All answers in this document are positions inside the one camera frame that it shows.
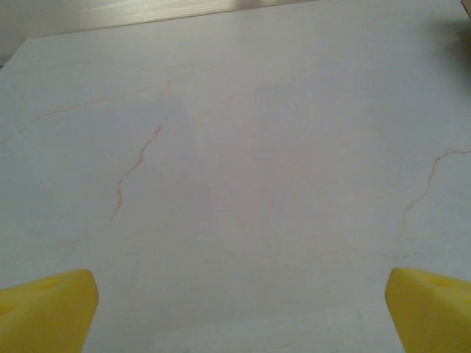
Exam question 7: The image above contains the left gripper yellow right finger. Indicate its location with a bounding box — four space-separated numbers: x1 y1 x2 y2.
385 267 471 353

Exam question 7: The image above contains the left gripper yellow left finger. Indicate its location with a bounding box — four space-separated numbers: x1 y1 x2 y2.
0 268 99 353

